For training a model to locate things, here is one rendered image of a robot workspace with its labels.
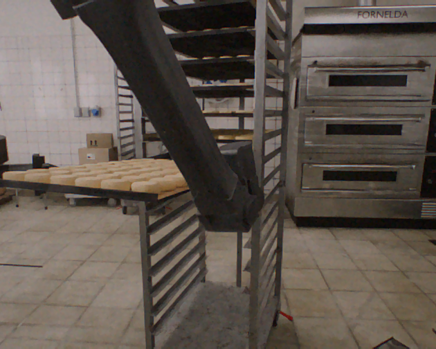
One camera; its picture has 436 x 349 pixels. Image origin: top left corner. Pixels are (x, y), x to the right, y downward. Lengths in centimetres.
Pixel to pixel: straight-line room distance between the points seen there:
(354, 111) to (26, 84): 399
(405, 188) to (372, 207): 34
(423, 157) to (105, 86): 367
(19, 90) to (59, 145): 86
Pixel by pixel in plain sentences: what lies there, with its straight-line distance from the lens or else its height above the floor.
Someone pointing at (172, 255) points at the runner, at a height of 50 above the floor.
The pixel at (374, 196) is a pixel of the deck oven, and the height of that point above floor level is 34.
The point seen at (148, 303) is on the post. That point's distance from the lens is 147.
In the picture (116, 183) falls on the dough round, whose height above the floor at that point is 103.
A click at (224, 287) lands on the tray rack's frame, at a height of 15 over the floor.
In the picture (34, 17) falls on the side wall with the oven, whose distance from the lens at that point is 506.
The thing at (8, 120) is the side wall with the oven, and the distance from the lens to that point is 521.
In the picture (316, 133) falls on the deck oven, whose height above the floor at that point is 95.
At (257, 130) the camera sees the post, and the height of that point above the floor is 109.
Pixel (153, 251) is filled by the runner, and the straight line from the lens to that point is 139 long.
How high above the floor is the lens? 115
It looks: 11 degrees down
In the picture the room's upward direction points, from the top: straight up
